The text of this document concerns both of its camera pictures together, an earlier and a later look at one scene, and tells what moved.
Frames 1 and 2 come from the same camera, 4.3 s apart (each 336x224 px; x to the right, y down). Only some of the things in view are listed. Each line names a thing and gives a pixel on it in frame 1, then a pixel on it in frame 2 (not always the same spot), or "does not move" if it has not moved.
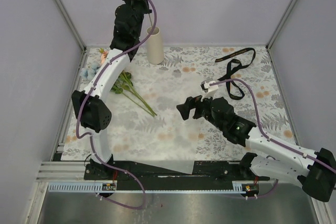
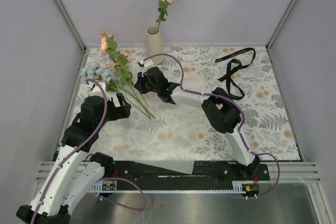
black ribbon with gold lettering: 234,65 does not move
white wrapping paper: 156,121 does not move
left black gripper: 143,2 -> 122,112
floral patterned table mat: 143,97 does not move
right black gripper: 184,109 -> 139,86
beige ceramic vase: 155,52 does not move
